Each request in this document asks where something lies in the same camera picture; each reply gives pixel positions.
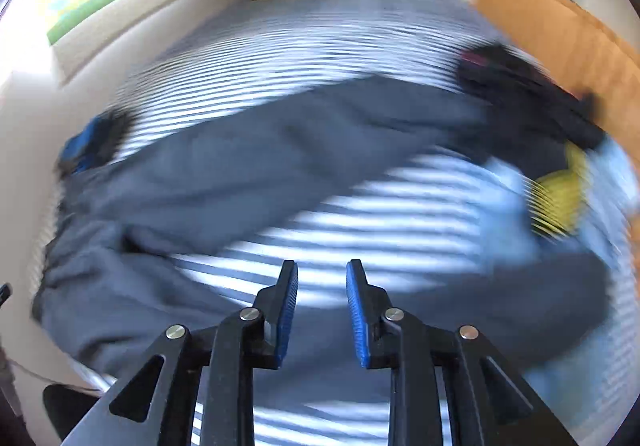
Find dark blue trousers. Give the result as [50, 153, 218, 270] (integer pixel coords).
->
[32, 76, 608, 403]

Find blue white striped bedspread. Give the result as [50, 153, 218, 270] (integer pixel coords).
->
[29, 0, 640, 446]

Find black shoe on floor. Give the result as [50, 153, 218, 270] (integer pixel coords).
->
[42, 383, 99, 440]

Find folded blue grey clothes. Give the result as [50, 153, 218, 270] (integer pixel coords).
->
[56, 110, 134, 179]

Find light blue denim jeans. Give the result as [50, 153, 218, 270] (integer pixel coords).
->
[480, 136, 639, 281]

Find black garment with yellow stripes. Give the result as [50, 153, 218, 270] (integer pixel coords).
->
[454, 43, 609, 239]

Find wooden slatted bed rail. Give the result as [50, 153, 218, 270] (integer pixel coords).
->
[474, 0, 640, 165]

